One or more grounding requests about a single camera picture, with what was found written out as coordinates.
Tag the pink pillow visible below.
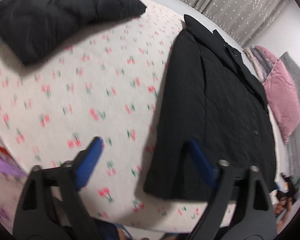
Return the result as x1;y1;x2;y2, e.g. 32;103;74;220
263;54;300;144

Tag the folded striped blanket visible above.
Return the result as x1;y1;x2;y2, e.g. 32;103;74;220
243;46;277;83

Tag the person's right hand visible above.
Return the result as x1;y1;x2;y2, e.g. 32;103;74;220
274;197;292;216

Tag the folded black puffer jacket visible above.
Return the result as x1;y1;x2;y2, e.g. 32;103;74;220
0;0;146;66

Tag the cherry print bed sheet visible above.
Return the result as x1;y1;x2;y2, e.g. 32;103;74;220
0;0;217;232

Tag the grey patterned curtain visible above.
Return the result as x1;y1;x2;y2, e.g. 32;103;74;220
180;0;290;47

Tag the large black coat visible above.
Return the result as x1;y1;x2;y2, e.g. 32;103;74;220
143;15;276;201

